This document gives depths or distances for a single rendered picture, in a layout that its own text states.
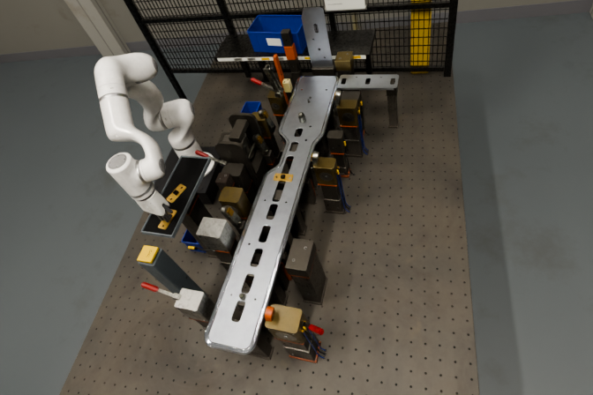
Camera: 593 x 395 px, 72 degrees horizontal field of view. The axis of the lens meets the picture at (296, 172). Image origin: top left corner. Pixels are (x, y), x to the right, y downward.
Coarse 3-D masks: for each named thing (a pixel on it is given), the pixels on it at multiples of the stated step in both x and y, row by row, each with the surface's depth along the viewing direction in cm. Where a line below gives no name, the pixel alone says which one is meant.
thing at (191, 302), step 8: (184, 288) 144; (184, 296) 142; (192, 296) 141; (200, 296) 141; (176, 304) 141; (184, 304) 140; (192, 304) 139; (200, 304) 140; (208, 304) 145; (184, 312) 143; (192, 312) 140; (200, 312) 140; (208, 312) 145; (200, 320) 147; (208, 320) 146
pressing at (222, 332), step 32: (320, 96) 200; (288, 128) 191; (320, 128) 187; (288, 192) 168; (256, 224) 161; (288, 224) 159; (224, 288) 147; (256, 288) 144; (224, 320) 140; (256, 320) 137
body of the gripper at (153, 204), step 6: (156, 192) 138; (150, 198) 136; (156, 198) 137; (162, 198) 140; (138, 204) 143; (144, 204) 139; (150, 204) 137; (156, 204) 138; (168, 204) 143; (144, 210) 145; (150, 210) 142; (156, 210) 140; (162, 210) 141
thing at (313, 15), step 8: (304, 8) 189; (312, 8) 188; (320, 8) 187; (304, 16) 192; (312, 16) 191; (320, 16) 190; (304, 24) 196; (312, 24) 195; (320, 24) 194; (304, 32) 200; (312, 32) 198; (320, 32) 197; (312, 40) 202; (320, 40) 201; (328, 40) 200; (312, 48) 206; (320, 48) 205; (328, 48) 204; (312, 56) 210; (320, 56) 209; (328, 56) 208; (312, 64) 214; (320, 64) 213; (328, 64) 212
